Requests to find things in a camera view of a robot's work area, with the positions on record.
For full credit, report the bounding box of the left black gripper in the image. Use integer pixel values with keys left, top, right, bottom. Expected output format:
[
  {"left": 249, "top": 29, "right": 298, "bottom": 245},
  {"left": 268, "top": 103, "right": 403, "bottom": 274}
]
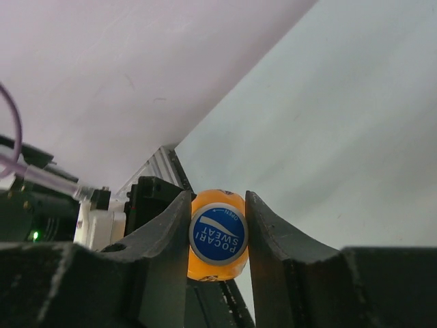
[{"left": 123, "top": 176, "right": 257, "bottom": 328}]

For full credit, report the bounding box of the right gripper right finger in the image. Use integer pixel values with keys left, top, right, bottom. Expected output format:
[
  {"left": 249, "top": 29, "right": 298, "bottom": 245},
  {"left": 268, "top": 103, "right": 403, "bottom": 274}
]
[{"left": 246, "top": 191, "right": 436, "bottom": 327}]

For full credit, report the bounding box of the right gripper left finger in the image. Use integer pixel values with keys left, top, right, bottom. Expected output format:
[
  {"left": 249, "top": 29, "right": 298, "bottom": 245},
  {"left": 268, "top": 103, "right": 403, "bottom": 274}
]
[{"left": 1, "top": 191, "right": 191, "bottom": 327}]

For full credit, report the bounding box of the blue white bottle cap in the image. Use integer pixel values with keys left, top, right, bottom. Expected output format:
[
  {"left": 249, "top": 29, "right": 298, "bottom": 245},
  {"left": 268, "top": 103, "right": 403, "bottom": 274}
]
[{"left": 188, "top": 202, "right": 249, "bottom": 267}]

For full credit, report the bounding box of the orange Pocari Sweat bottle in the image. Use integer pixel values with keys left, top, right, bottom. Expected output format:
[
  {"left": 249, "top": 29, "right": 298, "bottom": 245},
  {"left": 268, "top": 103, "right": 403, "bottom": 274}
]
[{"left": 187, "top": 189, "right": 249, "bottom": 282}]

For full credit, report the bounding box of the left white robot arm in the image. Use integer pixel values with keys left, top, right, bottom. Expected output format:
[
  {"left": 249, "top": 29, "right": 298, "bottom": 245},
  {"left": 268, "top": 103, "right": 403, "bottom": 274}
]
[{"left": 1, "top": 150, "right": 254, "bottom": 327}]

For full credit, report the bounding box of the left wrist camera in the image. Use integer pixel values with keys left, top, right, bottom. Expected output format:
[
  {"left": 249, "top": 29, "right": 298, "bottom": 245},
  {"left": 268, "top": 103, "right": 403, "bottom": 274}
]
[{"left": 73, "top": 186, "right": 126, "bottom": 251}]

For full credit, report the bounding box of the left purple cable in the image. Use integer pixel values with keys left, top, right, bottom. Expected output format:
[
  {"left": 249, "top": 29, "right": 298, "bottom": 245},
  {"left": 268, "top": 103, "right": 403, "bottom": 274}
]
[{"left": 0, "top": 81, "right": 89, "bottom": 201}]

